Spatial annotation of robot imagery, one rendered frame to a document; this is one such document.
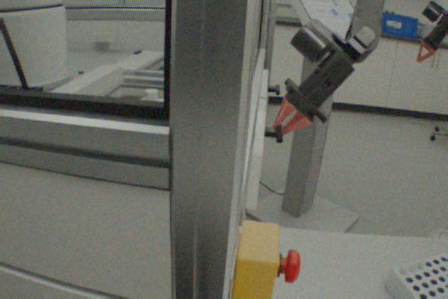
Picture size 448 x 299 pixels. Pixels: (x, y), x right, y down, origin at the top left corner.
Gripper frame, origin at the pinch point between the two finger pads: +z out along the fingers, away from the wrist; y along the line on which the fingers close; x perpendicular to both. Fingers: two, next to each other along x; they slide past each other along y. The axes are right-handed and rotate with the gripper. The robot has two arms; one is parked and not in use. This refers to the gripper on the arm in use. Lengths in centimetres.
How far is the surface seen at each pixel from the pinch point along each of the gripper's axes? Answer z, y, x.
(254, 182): 4.2, 1.2, 17.4
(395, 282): -2.2, -23.3, 28.5
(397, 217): 20, -123, -108
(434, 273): -7.1, -28.9, 27.0
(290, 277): 1.3, -3.0, 37.9
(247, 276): 3.3, 1.5, 39.5
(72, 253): 4, 18, 50
